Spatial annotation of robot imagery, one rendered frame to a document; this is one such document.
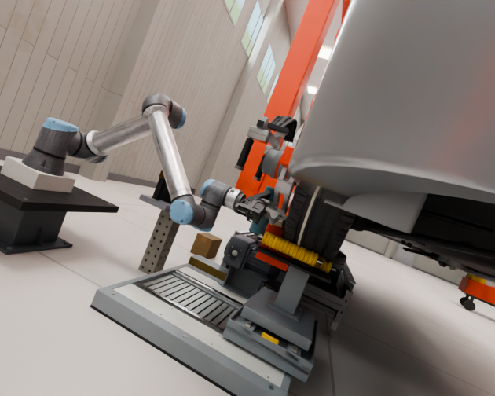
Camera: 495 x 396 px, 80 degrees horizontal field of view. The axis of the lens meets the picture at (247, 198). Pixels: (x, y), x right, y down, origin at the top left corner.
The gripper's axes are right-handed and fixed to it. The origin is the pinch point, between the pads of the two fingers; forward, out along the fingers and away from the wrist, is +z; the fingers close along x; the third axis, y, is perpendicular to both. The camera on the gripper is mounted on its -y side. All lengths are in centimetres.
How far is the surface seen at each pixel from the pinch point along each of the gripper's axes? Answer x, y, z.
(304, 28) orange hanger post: 36, -127, -43
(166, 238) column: -53, 3, -64
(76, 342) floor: -19, 72, -43
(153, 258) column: -62, 14, -67
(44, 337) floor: -15, 76, -51
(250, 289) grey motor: -79, -5, -11
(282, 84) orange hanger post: 9, -100, -43
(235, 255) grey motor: -54, -7, -24
